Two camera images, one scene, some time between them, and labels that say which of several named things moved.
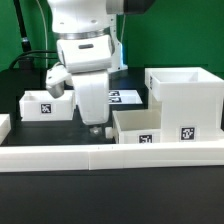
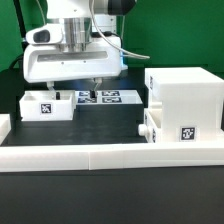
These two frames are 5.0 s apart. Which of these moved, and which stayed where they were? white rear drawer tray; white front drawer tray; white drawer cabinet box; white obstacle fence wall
Moved: white front drawer tray
Stayed: white obstacle fence wall; white rear drawer tray; white drawer cabinet box
